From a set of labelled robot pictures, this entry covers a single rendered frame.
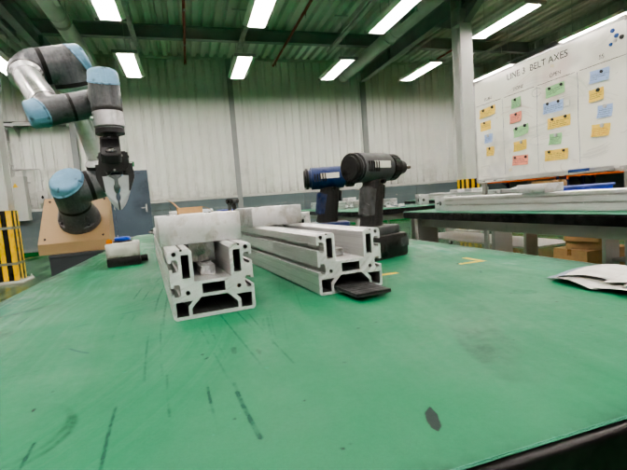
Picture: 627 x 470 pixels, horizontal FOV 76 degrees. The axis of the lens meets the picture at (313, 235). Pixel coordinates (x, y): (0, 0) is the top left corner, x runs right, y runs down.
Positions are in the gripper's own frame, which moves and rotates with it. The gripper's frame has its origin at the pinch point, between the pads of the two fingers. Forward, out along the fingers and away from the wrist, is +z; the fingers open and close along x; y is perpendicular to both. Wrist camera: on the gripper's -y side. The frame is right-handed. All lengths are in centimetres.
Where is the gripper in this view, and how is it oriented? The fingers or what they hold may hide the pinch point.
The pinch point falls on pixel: (119, 204)
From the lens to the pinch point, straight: 117.8
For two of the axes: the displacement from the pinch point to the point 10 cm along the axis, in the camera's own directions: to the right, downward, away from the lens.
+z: 0.9, 9.9, 0.8
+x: -9.2, 1.2, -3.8
